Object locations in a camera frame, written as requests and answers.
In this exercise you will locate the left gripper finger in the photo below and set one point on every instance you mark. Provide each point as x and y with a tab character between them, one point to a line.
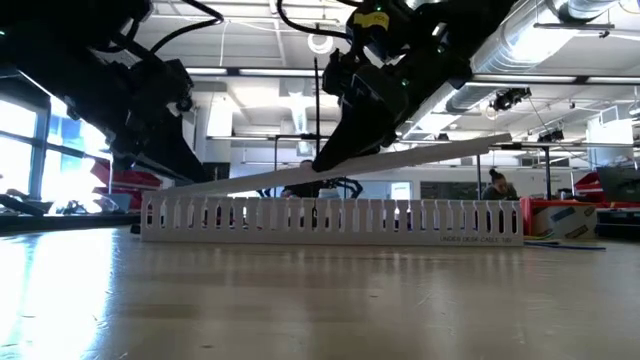
170	155

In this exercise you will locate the black background robot arm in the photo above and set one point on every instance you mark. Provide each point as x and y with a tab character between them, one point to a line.
352	187

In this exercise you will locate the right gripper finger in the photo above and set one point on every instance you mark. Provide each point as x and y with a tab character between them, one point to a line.
350	140

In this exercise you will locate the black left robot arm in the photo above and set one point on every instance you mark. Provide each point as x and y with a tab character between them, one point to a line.
50	50

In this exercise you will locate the black monitor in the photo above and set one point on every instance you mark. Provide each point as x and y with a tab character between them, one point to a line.
220	172

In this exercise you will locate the large window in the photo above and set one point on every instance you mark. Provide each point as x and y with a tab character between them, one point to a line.
20	160

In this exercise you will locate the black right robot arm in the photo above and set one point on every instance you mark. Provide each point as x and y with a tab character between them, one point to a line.
450	30

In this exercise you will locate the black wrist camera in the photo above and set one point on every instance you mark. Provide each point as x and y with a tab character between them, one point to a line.
340	75
172	85

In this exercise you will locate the red storage bins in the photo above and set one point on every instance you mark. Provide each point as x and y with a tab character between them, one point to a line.
550	202

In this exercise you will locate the black ceiling camera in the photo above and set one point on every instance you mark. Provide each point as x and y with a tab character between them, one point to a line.
510	97

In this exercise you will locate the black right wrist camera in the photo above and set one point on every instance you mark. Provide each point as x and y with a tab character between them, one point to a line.
340	75

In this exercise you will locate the black equipment case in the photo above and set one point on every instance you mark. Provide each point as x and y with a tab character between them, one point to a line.
620	225

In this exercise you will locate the printed cardboard box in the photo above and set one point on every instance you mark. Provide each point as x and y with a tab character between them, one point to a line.
565	222

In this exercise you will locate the silver ventilation duct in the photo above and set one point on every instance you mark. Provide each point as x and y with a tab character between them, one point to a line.
525	45

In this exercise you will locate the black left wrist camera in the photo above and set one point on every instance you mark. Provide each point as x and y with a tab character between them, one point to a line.
172	85

